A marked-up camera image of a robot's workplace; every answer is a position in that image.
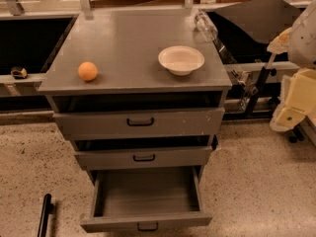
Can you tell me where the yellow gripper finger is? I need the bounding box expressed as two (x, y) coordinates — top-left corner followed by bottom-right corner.
(267, 28), (291, 54)
(270, 68), (316, 132)

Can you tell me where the orange fruit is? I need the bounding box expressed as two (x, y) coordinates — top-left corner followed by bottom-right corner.
(78, 61), (98, 82)

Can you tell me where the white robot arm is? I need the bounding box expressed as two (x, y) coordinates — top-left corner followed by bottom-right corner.
(267, 0), (316, 131)

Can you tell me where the grey top drawer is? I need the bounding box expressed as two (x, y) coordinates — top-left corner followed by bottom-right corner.
(53, 108), (224, 140)

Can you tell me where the grey drawer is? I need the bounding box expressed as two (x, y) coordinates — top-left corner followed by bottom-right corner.
(75, 146), (212, 170)
(80, 166), (211, 233)
(53, 108), (224, 140)

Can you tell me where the grey drawer cabinet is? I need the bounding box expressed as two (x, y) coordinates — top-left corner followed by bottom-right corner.
(37, 9), (233, 185)

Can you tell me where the grey bottom drawer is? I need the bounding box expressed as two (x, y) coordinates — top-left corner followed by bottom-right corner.
(80, 166), (211, 233)

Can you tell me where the grey middle drawer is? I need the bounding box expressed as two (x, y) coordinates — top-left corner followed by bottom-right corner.
(75, 146), (212, 170)

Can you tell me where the black tray stand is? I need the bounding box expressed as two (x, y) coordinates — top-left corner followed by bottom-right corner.
(208, 0), (301, 120)

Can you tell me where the clear plastic bottle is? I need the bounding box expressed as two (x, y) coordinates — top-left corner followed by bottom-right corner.
(195, 11), (218, 41)

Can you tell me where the white bowl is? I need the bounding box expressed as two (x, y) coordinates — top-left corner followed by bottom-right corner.
(158, 45), (204, 76)

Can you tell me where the black bar on floor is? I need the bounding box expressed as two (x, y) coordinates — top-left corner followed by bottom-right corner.
(37, 194), (54, 237)

